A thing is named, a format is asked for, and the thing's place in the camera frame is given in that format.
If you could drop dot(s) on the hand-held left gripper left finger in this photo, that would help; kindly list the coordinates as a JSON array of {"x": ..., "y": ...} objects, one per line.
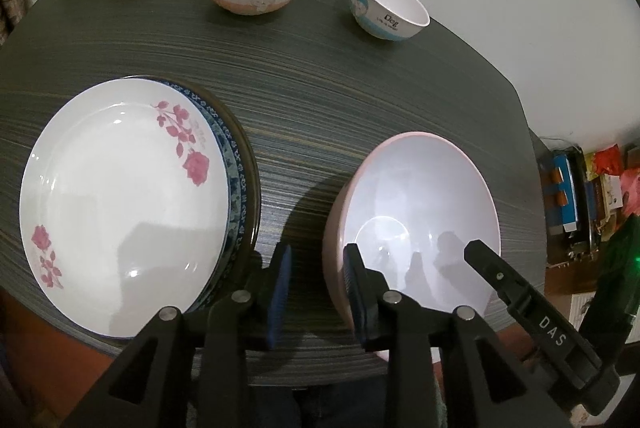
[{"x": 280, "y": 293}]

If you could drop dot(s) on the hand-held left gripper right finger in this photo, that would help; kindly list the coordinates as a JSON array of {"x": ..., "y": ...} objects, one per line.
[{"x": 352, "y": 298}]

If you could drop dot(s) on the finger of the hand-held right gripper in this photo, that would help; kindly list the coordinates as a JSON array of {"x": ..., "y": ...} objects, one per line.
[{"x": 492, "y": 270}]

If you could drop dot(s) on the large blue floral plate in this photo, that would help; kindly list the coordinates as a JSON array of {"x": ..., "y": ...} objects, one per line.
[{"x": 248, "y": 188}]

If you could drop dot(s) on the white plate with pink flowers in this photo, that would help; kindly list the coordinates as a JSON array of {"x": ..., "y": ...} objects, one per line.
[{"x": 125, "y": 208}]

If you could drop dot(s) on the white bowl with blue print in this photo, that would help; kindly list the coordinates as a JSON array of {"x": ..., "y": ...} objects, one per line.
[{"x": 395, "y": 2}]

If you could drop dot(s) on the wooden side shelf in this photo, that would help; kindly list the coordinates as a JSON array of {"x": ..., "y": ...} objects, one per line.
[{"x": 565, "y": 278}]

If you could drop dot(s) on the white box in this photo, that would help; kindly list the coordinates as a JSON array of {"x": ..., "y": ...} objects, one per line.
[{"x": 610, "y": 193}]

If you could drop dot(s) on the red packet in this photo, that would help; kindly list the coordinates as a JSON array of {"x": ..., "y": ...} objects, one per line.
[{"x": 607, "y": 160}]

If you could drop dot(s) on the pink packet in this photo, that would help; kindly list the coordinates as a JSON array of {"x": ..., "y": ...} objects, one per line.
[{"x": 631, "y": 185}]

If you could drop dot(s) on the patterned curtain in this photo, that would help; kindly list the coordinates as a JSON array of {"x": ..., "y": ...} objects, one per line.
[{"x": 10, "y": 7}]

